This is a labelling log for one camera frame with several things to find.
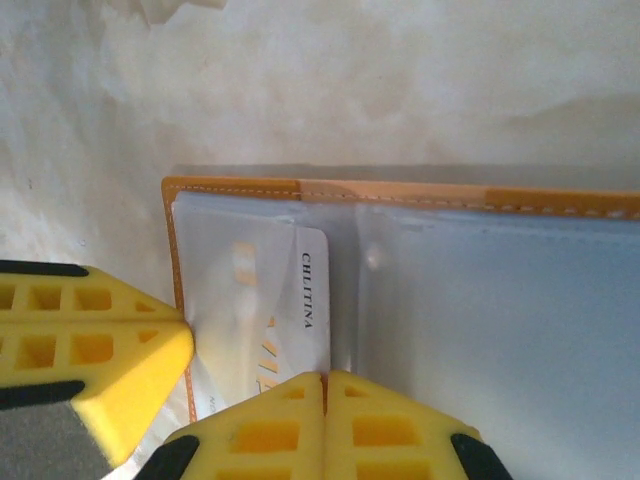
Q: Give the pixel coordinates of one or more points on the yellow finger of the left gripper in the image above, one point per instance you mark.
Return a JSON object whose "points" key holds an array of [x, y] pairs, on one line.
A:
{"points": [[125, 370], [50, 295]]}

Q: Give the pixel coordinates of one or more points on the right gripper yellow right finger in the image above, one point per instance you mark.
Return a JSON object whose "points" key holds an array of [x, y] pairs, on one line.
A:
{"points": [[385, 445]]}

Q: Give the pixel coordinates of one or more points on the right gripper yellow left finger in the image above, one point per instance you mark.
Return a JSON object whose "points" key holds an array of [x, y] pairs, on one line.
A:
{"points": [[260, 445]]}

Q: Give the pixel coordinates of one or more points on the white VIP card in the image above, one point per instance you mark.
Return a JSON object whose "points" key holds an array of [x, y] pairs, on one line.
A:
{"points": [[310, 290]]}

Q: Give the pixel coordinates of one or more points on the orange leather card holder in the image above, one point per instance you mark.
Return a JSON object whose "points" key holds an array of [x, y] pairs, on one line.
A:
{"points": [[500, 300]]}

